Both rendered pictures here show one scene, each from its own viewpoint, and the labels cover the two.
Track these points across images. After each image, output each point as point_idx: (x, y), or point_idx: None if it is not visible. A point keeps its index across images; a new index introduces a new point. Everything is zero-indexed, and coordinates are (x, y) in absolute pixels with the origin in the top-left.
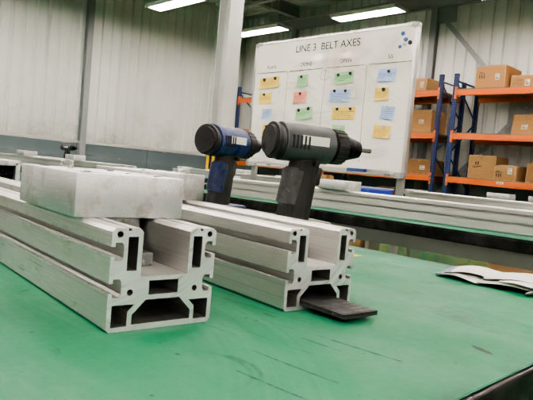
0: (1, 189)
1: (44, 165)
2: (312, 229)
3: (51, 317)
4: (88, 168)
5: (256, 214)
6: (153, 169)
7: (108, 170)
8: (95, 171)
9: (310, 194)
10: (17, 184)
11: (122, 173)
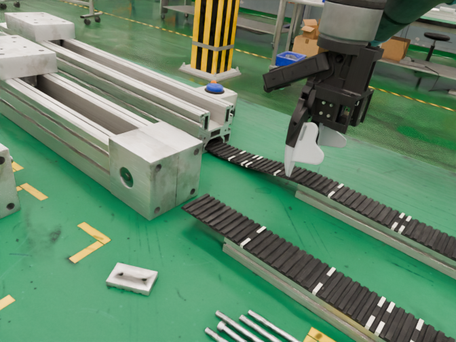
0: (102, 53)
1: (63, 21)
2: None
3: None
4: (46, 22)
5: None
6: (1, 53)
7: (36, 22)
8: (39, 15)
9: None
10: (114, 70)
11: (29, 15)
